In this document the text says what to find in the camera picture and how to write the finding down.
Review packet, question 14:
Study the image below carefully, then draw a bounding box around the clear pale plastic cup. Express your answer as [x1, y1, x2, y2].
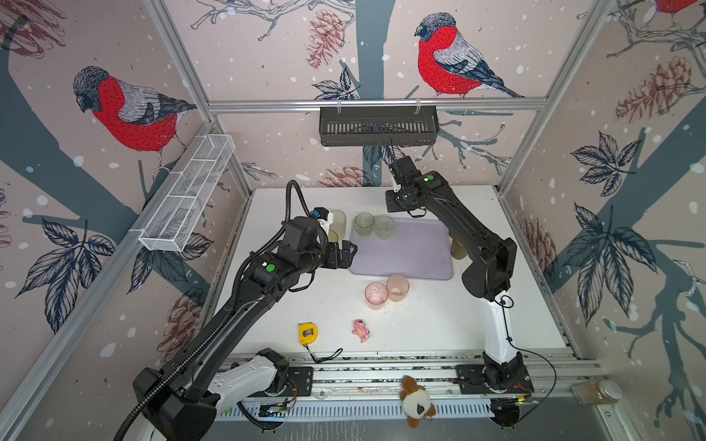
[330, 209, 347, 242]

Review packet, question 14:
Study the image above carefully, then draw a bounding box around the small pink toy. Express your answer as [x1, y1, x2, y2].
[351, 319, 371, 344]

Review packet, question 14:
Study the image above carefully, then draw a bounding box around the clear plastic jar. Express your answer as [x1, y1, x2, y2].
[572, 380, 623, 406]

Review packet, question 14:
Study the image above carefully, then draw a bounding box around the pale green plastic cup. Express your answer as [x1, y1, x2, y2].
[373, 215, 395, 240]

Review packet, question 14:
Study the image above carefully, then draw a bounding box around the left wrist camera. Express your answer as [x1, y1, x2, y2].
[312, 207, 335, 233]

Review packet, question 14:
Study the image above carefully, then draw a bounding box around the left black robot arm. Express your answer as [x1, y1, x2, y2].
[115, 180, 358, 440]

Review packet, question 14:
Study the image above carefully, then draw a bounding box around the black hanging wall basket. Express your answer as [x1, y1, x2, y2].
[319, 106, 439, 147]

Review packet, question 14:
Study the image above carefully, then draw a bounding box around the lavender plastic tray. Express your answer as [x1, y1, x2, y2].
[349, 218, 453, 280]

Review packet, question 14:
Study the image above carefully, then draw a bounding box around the left pink plastic cup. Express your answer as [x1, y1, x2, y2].
[364, 282, 389, 311]

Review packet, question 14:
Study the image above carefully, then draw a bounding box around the near brown textured cup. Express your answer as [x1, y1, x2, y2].
[450, 234, 468, 260]

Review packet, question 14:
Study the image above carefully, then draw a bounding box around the white wire mesh basket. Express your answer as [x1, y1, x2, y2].
[140, 134, 235, 253]

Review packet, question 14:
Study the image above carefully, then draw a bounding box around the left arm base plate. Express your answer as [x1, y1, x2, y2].
[264, 367, 314, 398]

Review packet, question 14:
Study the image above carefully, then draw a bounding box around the brown white plush toy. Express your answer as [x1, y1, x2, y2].
[400, 376, 437, 428]

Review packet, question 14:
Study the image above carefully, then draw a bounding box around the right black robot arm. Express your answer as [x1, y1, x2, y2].
[384, 146, 559, 397]

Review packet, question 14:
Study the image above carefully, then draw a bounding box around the pink plastic cup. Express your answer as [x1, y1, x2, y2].
[364, 282, 389, 311]
[386, 275, 410, 302]

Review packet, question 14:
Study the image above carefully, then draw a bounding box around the yellow tape measure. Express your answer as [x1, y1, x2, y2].
[298, 323, 318, 347]

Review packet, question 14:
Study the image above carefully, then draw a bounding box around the bright green plastic cup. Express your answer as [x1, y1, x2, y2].
[354, 212, 375, 237]

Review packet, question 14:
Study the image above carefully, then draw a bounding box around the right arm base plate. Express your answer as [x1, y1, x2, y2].
[452, 364, 534, 395]

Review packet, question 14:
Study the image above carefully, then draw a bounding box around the right pink plastic cup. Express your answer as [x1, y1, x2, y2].
[386, 275, 410, 302]

